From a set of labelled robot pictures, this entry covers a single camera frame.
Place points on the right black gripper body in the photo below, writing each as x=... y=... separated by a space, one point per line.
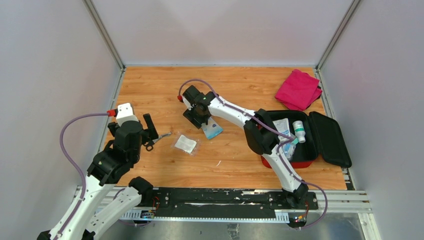
x=194 y=115

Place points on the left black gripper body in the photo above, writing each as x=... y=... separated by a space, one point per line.
x=136 y=155

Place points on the black handled scissors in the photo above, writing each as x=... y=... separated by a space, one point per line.
x=158 y=138

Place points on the blue white mask packet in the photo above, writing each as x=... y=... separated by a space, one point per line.
x=211 y=129

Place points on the clear bag white gauze pad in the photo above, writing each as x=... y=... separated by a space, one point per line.
x=186 y=144

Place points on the white blue swab packet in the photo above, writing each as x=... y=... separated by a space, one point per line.
x=282 y=126

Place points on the clear bag teal header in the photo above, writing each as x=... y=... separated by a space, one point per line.
x=288 y=149

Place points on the small white plastic bottle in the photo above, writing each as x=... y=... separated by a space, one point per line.
x=299 y=131

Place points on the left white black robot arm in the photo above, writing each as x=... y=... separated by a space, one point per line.
x=80 y=222

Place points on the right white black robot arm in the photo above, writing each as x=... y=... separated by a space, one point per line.
x=261 y=135

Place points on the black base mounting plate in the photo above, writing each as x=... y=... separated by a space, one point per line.
x=223 y=203

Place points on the pink folded cloth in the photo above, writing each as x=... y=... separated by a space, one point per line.
x=298 y=91

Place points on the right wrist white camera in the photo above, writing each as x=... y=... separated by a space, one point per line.
x=186 y=102

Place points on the wrist white camera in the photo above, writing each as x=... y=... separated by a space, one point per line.
x=186 y=102
x=123 y=113

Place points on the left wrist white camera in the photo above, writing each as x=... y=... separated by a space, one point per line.
x=123 y=113

